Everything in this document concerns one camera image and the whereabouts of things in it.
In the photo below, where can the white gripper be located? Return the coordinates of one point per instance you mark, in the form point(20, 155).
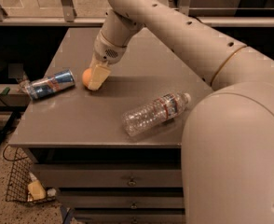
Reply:
point(107, 52)

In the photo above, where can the orange fruit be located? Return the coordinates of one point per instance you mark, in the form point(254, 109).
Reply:
point(86, 77)

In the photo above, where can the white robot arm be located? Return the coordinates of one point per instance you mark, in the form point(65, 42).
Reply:
point(227, 153)

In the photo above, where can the red bull can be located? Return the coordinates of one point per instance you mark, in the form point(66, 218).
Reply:
point(51, 84)

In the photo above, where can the clear plastic water bottle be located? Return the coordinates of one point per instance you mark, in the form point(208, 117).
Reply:
point(145, 117)

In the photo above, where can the grey drawer cabinet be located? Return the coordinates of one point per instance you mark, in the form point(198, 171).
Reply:
point(77, 143)

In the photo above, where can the yellow sponge in basket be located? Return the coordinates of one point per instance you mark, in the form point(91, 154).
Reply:
point(36, 190)

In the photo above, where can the metal rail frame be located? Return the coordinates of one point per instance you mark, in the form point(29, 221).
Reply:
point(217, 13)

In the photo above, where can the black wire basket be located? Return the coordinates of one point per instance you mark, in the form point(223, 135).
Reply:
point(19, 179)

